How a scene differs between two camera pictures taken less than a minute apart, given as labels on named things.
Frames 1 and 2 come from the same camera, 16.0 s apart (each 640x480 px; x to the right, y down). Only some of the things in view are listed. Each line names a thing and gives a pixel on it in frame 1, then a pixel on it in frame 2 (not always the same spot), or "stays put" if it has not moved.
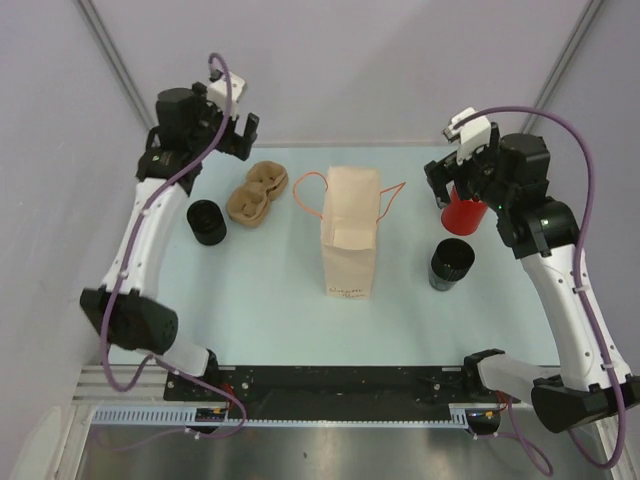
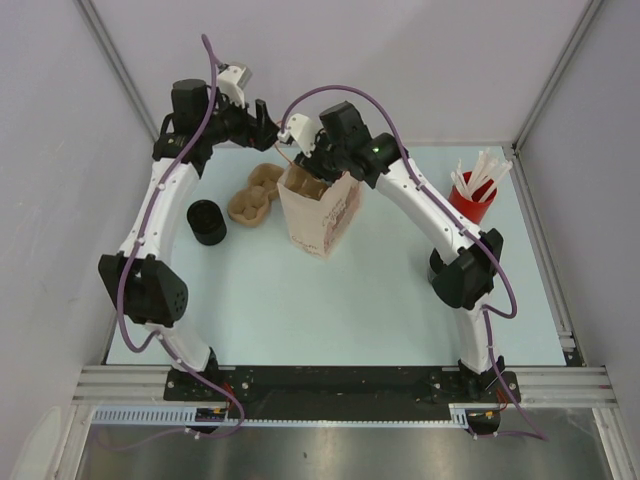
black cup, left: x=207 y=222 stays put
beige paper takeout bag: x=348 y=231 → x=321 y=227
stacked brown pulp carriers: x=247 y=203 stays put
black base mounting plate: x=326 y=391 stays put
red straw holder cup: x=463 y=217 stays put
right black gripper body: x=477 y=177 → x=326 y=161
